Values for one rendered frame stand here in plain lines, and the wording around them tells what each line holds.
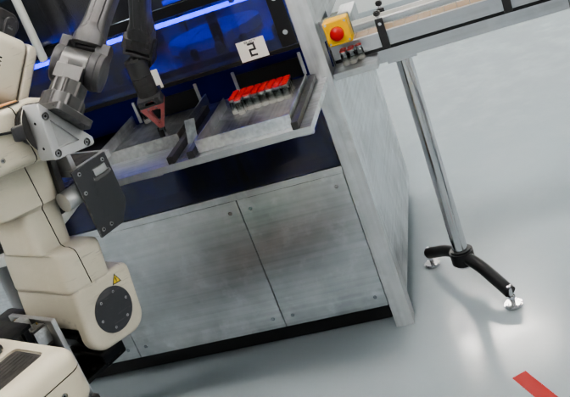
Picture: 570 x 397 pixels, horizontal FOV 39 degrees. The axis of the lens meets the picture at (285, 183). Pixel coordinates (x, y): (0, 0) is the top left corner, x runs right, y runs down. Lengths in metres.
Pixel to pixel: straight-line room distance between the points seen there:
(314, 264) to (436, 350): 0.46
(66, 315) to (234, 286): 0.98
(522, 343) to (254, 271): 0.86
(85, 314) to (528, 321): 1.38
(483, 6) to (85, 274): 1.34
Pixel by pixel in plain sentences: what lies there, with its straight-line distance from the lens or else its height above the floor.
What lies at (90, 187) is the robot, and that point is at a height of 1.00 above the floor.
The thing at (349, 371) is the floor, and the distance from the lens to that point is 2.62.
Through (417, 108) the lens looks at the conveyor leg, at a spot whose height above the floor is 0.66.
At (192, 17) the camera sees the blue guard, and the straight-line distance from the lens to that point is 2.40.
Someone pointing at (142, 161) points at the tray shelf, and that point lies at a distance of 2.24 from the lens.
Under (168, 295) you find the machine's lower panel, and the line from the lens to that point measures 2.81.
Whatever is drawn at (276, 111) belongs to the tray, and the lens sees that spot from 2.21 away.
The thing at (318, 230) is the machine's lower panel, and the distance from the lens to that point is 2.57.
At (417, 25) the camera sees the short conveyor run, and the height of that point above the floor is 0.92.
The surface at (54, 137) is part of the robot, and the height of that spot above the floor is 1.16.
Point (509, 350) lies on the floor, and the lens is 2.51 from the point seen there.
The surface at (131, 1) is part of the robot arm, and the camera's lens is 2.07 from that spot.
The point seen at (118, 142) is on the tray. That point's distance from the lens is 2.49.
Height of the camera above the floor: 1.48
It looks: 21 degrees down
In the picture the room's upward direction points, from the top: 21 degrees counter-clockwise
